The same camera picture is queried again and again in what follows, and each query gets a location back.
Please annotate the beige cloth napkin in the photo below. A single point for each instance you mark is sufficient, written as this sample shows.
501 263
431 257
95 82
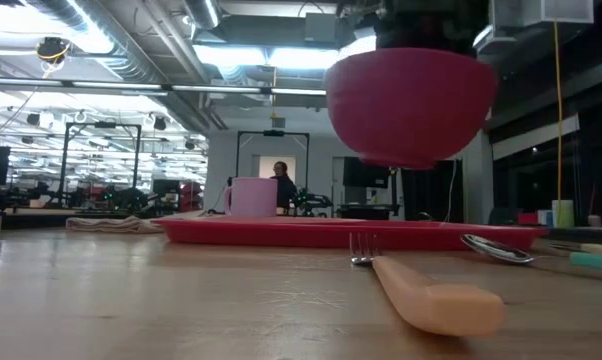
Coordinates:
111 224

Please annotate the black distant station frame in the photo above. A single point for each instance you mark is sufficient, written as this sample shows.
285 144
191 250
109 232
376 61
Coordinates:
103 124
273 133

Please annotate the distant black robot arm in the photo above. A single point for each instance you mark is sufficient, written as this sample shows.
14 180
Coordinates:
313 199

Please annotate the distant robot station arms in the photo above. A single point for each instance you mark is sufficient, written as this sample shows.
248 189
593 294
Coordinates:
126 197

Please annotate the red plastic tray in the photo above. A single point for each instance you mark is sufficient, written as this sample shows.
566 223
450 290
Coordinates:
306 235

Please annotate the green container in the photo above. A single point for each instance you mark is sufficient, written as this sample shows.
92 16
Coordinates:
563 214

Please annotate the black curtain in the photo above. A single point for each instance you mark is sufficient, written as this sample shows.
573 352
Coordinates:
431 195

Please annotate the long ceiling light strip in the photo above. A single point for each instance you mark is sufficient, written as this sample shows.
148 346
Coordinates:
106 85

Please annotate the grey ceiling box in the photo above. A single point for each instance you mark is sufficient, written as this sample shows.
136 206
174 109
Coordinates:
321 27

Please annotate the white and blue box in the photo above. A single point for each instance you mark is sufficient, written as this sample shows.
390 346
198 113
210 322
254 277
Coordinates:
545 218

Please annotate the lilac plastic mug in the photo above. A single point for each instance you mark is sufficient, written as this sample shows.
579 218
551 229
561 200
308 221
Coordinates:
253 197

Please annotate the red box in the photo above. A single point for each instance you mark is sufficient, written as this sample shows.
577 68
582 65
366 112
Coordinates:
527 219

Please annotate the black wall monitor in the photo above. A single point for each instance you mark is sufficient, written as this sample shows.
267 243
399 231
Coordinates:
366 177

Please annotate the magenta plastic bowl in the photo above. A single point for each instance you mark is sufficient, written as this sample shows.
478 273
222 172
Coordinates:
411 110

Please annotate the person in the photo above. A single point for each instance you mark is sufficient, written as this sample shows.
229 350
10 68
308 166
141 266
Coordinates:
283 187

